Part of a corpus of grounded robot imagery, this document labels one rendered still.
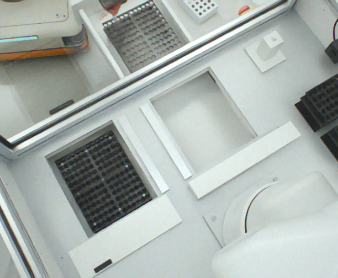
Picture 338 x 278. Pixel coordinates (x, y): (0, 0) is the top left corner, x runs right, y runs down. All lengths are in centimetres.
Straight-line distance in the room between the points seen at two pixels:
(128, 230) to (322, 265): 61
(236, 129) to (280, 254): 78
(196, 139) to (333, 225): 74
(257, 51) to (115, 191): 56
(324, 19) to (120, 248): 82
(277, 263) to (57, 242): 67
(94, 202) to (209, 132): 39
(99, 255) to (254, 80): 62
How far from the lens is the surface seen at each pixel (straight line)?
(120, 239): 97
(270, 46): 108
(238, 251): 44
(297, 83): 115
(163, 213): 97
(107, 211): 104
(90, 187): 105
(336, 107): 106
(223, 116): 118
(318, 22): 122
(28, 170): 105
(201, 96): 120
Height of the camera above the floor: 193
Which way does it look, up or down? 74 degrees down
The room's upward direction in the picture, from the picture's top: 7 degrees clockwise
